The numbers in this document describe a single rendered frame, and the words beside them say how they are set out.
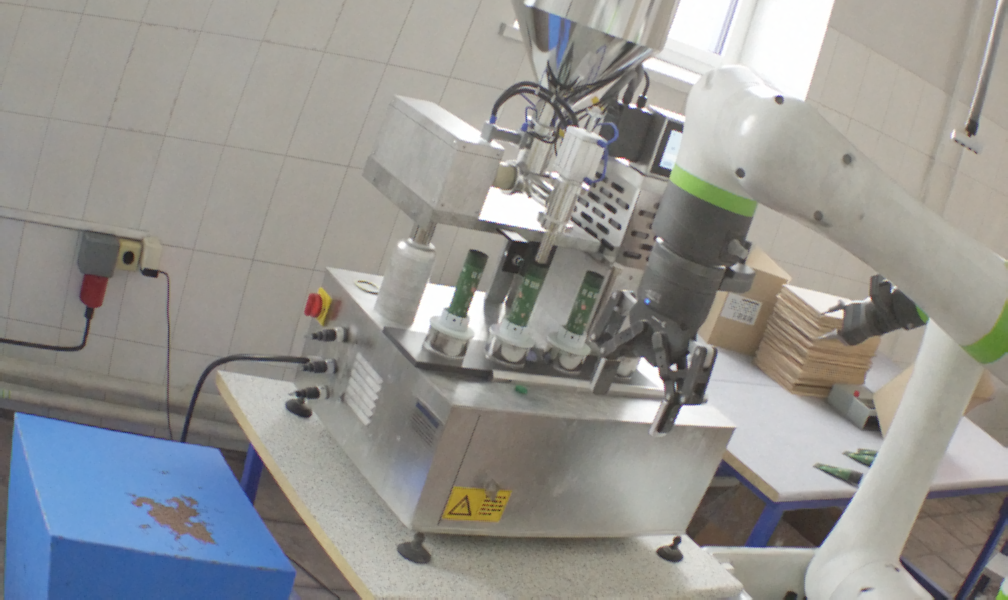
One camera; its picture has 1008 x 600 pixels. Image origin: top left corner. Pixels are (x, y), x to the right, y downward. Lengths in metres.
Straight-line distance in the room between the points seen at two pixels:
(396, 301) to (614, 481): 0.45
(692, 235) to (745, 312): 2.57
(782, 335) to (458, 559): 1.87
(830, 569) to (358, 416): 0.93
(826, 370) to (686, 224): 2.53
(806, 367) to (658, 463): 1.52
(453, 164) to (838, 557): 0.93
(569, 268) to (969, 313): 1.20
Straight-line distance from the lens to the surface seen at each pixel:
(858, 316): 2.32
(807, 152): 1.11
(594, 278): 2.15
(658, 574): 2.28
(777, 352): 3.75
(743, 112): 1.14
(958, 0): 5.08
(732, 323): 3.82
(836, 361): 3.78
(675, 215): 1.26
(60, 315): 3.49
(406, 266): 2.14
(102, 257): 3.37
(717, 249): 1.26
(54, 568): 2.03
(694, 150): 1.25
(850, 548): 1.56
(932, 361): 1.50
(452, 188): 2.08
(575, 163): 2.03
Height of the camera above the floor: 1.70
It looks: 15 degrees down
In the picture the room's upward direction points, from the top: 21 degrees clockwise
